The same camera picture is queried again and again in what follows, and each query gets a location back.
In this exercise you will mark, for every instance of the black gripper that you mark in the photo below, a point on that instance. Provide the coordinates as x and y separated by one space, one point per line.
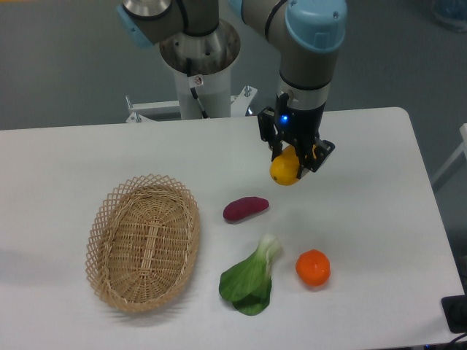
285 123

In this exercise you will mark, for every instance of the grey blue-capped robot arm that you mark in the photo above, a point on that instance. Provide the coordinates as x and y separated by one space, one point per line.
307 35

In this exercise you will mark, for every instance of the purple sweet potato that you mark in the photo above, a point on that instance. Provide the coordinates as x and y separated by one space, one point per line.
244 207

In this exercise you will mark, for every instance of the orange tangerine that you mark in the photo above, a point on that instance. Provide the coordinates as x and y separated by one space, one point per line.
313 268

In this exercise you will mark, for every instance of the green bok choy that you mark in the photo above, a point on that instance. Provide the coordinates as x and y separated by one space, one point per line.
247 285

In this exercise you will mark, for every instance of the woven wicker basket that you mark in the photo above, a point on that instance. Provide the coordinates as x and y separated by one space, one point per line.
143 243

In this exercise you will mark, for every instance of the blue object top right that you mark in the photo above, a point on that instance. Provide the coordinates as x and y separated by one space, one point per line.
450 14

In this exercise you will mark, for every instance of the black device at table edge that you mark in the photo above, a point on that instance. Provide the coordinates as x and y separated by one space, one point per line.
454 308

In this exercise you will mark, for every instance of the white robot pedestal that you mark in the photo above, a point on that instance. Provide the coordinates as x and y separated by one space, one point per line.
201 66

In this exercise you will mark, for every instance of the white frame at right edge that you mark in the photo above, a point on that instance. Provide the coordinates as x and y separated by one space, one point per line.
453 164

